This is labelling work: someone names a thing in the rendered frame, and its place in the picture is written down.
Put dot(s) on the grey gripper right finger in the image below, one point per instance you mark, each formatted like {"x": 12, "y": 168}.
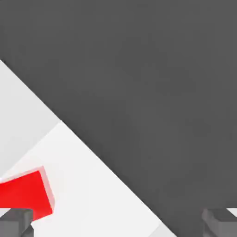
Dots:
{"x": 222, "y": 224}

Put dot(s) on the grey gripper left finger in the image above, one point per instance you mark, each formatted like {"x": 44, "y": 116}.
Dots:
{"x": 14, "y": 222}

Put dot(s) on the small red cube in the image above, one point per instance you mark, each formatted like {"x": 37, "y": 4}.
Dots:
{"x": 24, "y": 192}

